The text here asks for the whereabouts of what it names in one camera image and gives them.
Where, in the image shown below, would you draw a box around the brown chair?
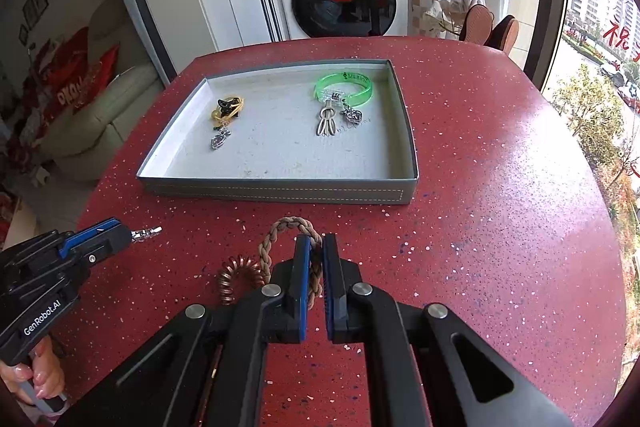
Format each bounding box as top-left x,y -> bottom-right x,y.
487,14 -> 520,55
459,4 -> 493,45

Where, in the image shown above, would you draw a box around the large picture frame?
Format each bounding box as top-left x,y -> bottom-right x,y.
22,0 -> 48,30

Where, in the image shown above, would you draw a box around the brown braided bracelet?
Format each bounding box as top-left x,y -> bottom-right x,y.
257,216 -> 323,313

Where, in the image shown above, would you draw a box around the green translucent bracelet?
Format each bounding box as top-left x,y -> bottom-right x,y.
314,69 -> 376,105

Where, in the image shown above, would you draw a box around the person's left hand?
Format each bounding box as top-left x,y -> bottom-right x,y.
0,337 -> 68,413

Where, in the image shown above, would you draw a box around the red blanket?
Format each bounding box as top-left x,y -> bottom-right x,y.
0,27 -> 91,158

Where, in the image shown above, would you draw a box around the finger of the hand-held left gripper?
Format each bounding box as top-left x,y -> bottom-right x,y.
70,224 -> 133,268
57,218 -> 123,258

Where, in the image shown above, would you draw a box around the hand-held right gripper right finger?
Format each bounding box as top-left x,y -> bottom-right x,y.
322,233 -> 576,427

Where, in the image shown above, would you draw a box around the silver hand-shaped pendant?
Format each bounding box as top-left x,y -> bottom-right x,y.
315,99 -> 340,138

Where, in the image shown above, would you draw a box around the pale green sofa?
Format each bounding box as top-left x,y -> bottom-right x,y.
37,0 -> 166,182

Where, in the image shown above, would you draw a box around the yellow beaded bracelet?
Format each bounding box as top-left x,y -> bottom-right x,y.
210,96 -> 247,130

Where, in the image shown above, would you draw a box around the red cushion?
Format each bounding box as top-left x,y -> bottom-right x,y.
82,44 -> 121,108

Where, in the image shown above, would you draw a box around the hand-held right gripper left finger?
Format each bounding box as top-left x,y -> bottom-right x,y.
52,234 -> 312,427

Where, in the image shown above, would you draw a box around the grey tray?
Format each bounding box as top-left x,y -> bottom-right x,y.
136,59 -> 419,206

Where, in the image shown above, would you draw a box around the small silver charm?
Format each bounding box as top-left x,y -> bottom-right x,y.
341,104 -> 371,128

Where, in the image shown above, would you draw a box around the brown spiral hair tie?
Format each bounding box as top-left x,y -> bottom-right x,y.
216,255 -> 266,305

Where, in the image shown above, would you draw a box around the red window stickers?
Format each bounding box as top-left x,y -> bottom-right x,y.
602,19 -> 640,62

